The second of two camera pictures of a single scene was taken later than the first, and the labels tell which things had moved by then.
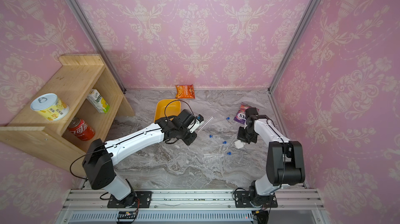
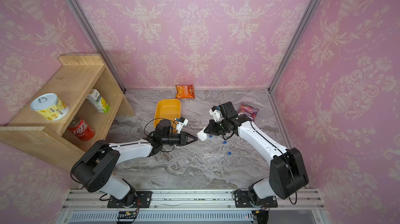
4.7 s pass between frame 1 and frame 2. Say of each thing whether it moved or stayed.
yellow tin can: stayed
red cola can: stayed
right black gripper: moved
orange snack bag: stayed
